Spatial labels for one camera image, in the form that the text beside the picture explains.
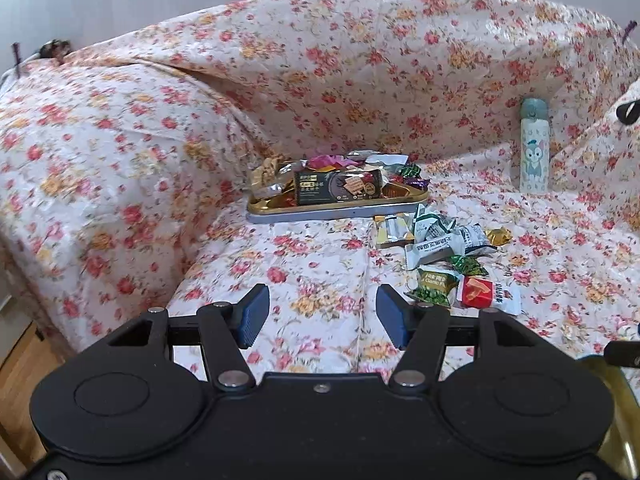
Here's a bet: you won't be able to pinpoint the black cracker packet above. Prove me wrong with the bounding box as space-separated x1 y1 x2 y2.
292 170 385 206

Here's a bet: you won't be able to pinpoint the pile of wrapped candies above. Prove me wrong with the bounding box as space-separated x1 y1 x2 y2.
280 150 431 200

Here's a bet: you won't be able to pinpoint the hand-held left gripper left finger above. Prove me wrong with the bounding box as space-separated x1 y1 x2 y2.
106 284 271 392

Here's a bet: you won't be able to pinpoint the green foil candy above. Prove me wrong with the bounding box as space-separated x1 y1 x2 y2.
446 255 489 277

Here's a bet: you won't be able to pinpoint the gold tin tray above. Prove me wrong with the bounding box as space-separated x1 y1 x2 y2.
246 170 431 225

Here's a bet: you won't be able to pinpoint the white black-text crisp packet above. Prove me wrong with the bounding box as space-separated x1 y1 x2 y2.
404 239 470 271

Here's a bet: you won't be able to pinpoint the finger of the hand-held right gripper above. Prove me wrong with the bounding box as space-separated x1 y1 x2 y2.
602 340 640 368

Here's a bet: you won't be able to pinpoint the floral sofa cover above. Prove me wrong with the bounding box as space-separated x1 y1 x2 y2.
0 0 640 377

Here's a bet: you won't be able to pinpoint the gold metal lid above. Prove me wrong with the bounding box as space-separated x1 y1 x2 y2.
575 355 640 480

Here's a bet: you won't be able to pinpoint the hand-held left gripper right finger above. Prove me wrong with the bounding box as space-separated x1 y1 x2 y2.
376 284 537 396

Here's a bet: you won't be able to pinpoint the red and white snack packet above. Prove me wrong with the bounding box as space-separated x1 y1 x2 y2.
451 275 521 316

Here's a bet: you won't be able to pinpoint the cartoon cat water bottle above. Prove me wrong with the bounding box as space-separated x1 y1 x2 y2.
519 97 551 195

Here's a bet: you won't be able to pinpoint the white and green snack packet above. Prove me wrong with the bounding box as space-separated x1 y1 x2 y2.
411 204 457 242

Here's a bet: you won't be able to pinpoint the gold and silver snack packet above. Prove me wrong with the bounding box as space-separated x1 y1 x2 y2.
374 214 415 249

